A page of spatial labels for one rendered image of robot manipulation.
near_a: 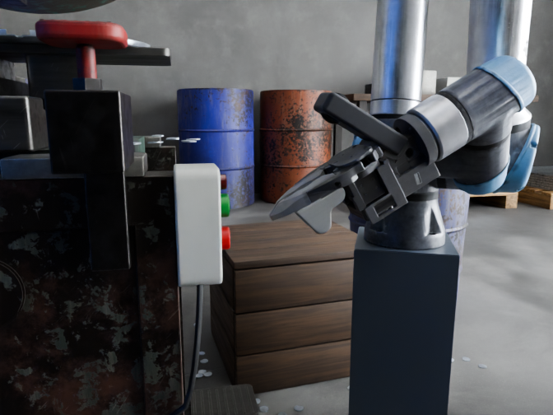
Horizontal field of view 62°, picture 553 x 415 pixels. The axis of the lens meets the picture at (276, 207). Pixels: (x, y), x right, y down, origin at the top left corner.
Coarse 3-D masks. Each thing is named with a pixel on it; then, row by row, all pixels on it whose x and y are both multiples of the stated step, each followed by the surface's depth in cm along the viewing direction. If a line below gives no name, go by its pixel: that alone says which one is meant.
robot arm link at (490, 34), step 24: (480, 0) 68; (504, 0) 66; (528, 0) 67; (480, 24) 69; (504, 24) 67; (528, 24) 68; (480, 48) 70; (504, 48) 69; (528, 120) 73; (528, 144) 73; (528, 168) 73; (504, 192) 79
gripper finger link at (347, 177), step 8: (360, 160) 55; (344, 168) 54; (352, 168) 53; (360, 168) 53; (336, 176) 53; (344, 176) 53; (352, 176) 53; (320, 184) 53; (328, 184) 53; (336, 184) 54; (344, 184) 53; (312, 192) 53; (320, 192) 54; (328, 192) 54; (312, 200) 54
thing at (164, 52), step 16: (0, 48) 62; (16, 48) 62; (32, 48) 63; (48, 48) 63; (64, 48) 64; (128, 48) 65; (144, 48) 66; (160, 48) 66; (32, 64) 65; (48, 64) 65; (64, 64) 66; (96, 64) 77; (112, 64) 77; (128, 64) 77; (144, 64) 77; (160, 64) 77; (32, 80) 65; (48, 80) 66; (64, 80) 66; (32, 96) 66
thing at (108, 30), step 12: (36, 24) 38; (48, 24) 37; (60, 24) 37; (72, 24) 37; (84, 24) 38; (96, 24) 38; (108, 24) 38; (48, 36) 37; (60, 36) 37; (72, 36) 38; (84, 36) 38; (96, 36) 38; (108, 36) 38; (120, 36) 39; (72, 48) 43; (84, 48) 40; (96, 48) 43; (108, 48) 43; (120, 48) 43; (84, 60) 40; (84, 72) 40; (96, 72) 41
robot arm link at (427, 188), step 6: (432, 180) 81; (438, 180) 81; (444, 180) 80; (426, 186) 82; (432, 186) 83; (438, 186) 83; (444, 186) 82; (414, 192) 82; (420, 192) 82; (426, 192) 83; (432, 192) 83
